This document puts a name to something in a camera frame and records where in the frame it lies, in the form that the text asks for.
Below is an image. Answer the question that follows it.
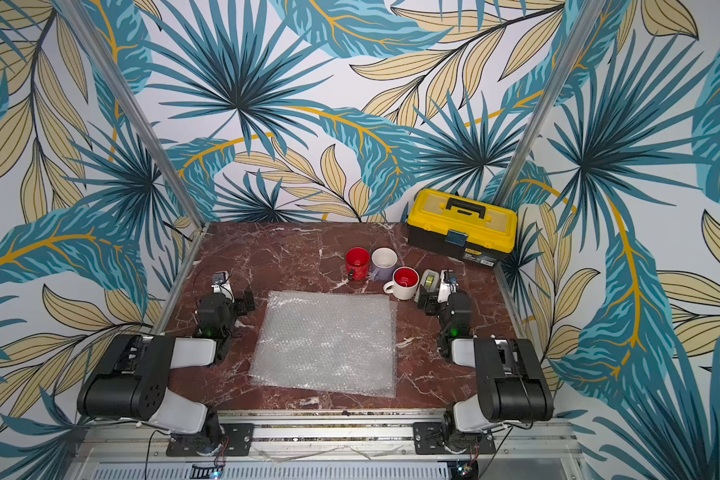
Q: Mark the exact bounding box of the clear bubble wrap sheet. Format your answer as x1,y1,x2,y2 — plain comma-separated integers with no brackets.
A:
249,291,397,398

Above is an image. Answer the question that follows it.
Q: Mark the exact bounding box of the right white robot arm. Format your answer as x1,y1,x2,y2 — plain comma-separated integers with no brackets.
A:
437,291,554,436

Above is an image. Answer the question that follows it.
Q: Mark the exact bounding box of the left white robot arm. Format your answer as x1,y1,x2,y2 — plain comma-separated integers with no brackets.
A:
77,289,255,435

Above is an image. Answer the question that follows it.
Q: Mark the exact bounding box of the small green white box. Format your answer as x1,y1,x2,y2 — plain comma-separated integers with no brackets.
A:
417,269,440,303

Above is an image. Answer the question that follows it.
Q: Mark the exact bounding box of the white mug red inside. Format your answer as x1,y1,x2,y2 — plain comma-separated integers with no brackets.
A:
383,266,420,301

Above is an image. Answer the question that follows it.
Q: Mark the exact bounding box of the lavender mug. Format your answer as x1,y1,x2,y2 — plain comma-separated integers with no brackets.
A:
370,247,398,282

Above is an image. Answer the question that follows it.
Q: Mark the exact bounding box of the yellow black toolbox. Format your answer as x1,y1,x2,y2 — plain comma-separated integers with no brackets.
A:
407,189,518,267

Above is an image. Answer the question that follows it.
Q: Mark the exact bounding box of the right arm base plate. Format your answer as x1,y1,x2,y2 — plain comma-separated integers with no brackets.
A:
412,421,496,455

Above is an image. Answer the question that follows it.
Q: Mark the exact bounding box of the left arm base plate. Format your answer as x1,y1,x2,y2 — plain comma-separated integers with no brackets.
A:
166,422,254,460

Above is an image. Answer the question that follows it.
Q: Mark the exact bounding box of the front aluminium rail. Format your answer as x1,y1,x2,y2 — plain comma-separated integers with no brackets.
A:
65,409,589,479

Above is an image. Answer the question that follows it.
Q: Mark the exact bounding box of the left aluminium frame post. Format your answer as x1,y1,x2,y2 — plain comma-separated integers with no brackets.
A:
57,0,206,230

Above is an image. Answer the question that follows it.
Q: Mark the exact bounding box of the aluminium frame post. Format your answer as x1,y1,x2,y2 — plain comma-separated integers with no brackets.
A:
493,0,605,207
57,0,206,230

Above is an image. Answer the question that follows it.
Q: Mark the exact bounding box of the right aluminium frame post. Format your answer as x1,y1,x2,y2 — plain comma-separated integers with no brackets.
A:
493,0,605,207

